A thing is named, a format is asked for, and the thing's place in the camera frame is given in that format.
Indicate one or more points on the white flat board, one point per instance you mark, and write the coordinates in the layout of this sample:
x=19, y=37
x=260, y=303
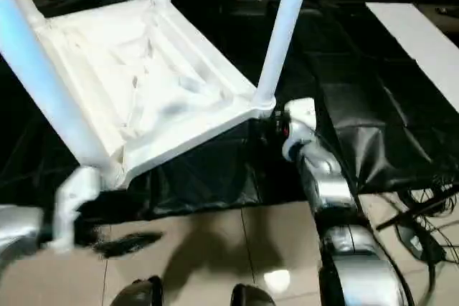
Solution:
x=423, y=41

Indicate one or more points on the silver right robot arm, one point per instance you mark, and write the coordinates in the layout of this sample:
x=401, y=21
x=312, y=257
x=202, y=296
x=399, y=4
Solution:
x=337, y=213

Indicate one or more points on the dark left robot foot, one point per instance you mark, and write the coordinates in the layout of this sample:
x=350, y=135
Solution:
x=138, y=293

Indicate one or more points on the white plastic table top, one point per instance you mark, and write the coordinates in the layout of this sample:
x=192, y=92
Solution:
x=158, y=84

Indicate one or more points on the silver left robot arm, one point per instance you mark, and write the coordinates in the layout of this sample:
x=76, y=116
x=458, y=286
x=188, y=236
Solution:
x=18, y=234

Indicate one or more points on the black work mat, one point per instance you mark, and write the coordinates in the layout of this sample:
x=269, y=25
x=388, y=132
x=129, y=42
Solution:
x=215, y=170

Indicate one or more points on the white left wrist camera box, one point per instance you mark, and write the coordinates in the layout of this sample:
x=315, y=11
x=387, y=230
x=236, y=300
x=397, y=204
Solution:
x=75, y=198

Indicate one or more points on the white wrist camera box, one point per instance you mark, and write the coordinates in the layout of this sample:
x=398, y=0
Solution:
x=300, y=123
x=75, y=198

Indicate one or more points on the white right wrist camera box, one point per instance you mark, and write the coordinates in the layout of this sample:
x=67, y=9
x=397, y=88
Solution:
x=300, y=123

